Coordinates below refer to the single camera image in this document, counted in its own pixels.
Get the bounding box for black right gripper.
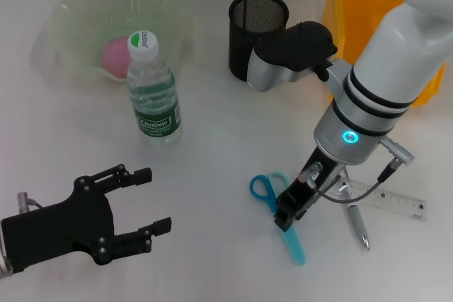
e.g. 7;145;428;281
273;147;345;234

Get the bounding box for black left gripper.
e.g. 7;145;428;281
1;163;173;275

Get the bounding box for blue and teal scissors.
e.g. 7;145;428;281
249;171;306;266

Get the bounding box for clear green-label water bottle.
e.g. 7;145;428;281
126;30;184;146

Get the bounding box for pink peach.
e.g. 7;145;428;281
101;38;130;79

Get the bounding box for clear grey ballpoint pen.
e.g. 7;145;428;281
338;174;370;250

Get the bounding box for clear plastic ruler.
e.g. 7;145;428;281
325;178;428;221

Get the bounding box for black mesh pen holder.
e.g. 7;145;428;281
228;0;289;80

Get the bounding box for green glass fruit bowl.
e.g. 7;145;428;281
45;0;195;86

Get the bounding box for yellow plastic bin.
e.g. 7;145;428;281
322;0;447;108

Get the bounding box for right gripper cable with plug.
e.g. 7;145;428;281
299;135;417;204

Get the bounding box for gripper cable with plug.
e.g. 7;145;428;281
16;191;45;213
299;135;417;204

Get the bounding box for left gripper cable with plug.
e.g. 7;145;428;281
16;191;45;213

